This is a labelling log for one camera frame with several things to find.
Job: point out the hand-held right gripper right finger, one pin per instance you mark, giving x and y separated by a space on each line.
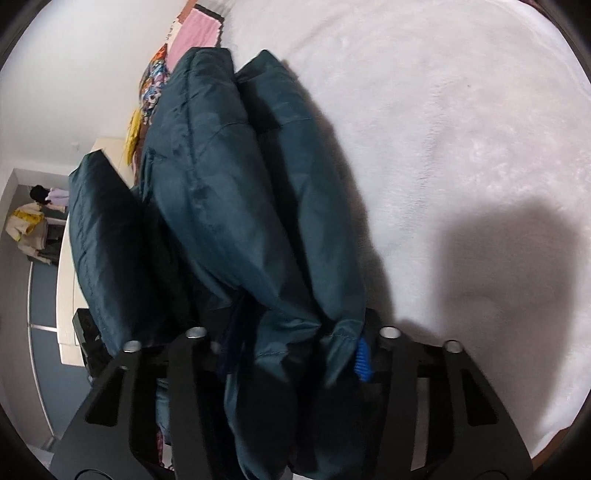
364 362

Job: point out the dark teal puffer jacket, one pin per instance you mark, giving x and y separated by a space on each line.
221 194

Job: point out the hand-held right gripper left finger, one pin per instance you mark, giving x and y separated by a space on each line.
184 374

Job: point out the pink patchwork blanket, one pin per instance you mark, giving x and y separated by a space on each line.
198 23

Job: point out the cream bed board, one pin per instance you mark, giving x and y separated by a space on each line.
69 277

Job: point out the white fleece blanket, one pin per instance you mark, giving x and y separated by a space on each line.
438 138

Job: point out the yellow cloth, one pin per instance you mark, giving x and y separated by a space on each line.
134 134

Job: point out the purple hanging garment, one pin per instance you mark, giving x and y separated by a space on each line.
59 198

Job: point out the colourful printed cloth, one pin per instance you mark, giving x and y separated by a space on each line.
154 83

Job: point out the yellow and white hanging garment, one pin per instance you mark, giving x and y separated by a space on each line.
27 226

